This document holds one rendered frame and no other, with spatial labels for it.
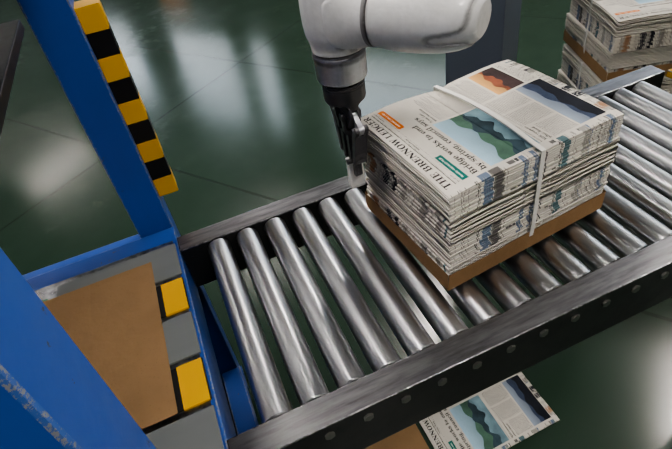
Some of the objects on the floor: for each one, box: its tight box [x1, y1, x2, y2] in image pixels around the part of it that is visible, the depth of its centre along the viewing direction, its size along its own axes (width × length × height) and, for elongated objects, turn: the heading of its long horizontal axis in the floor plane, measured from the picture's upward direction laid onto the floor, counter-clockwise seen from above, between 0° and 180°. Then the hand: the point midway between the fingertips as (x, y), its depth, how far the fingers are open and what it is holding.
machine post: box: [0, 0, 248, 397], centre depth 127 cm, size 9×9×155 cm
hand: (355, 171), depth 103 cm, fingers closed, pressing on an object
